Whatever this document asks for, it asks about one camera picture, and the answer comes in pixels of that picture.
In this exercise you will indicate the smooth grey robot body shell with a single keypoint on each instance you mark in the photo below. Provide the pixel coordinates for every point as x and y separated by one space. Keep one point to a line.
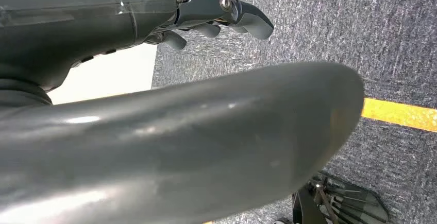
177 147

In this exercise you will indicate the yellow floor tape line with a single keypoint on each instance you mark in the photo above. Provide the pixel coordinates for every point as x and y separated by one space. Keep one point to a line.
399 114

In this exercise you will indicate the white desk panel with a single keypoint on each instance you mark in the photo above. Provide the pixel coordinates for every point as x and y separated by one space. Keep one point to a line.
109 75

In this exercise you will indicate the ribbed grey left arm sleeve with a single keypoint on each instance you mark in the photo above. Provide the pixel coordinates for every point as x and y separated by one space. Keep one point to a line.
20 94

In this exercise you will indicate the black robot foot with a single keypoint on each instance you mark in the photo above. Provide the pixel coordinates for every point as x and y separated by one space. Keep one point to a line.
334 202

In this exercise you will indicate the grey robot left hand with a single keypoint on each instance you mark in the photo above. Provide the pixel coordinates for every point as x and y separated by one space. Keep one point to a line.
85 17

